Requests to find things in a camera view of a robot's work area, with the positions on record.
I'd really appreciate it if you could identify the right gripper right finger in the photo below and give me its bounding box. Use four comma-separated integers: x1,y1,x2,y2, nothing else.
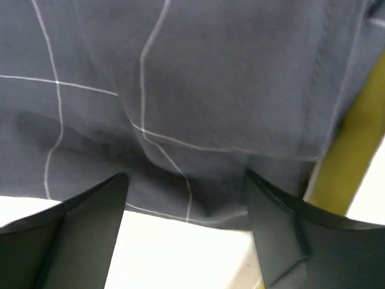
245,171,384,289

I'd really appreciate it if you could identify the dark grey checked pillowcase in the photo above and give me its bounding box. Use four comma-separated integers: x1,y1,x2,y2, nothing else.
1,1,384,229

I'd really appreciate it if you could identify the white pillow yellow edge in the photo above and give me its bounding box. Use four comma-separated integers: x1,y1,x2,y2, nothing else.
102,51,385,289

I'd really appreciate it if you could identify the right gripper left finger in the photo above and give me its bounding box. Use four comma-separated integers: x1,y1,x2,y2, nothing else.
1,173,128,289

